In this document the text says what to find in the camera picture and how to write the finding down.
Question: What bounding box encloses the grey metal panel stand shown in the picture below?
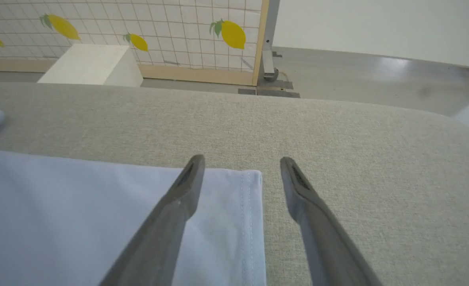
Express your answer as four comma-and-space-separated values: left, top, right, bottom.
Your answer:
238, 0, 301, 99

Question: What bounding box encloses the white rectangular box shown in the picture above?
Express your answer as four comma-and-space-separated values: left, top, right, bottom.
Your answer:
37, 44, 144, 88

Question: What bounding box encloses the light blue polo shirt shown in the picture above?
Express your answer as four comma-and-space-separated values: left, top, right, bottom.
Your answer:
0, 107, 267, 286

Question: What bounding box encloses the lemon print grid backdrop panel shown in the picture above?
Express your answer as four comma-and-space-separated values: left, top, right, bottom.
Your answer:
0, 0, 270, 87

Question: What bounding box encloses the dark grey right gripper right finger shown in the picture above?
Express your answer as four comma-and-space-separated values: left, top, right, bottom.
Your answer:
280, 157, 384, 286

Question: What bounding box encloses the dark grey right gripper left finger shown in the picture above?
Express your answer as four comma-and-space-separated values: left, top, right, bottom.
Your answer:
99, 155, 206, 286

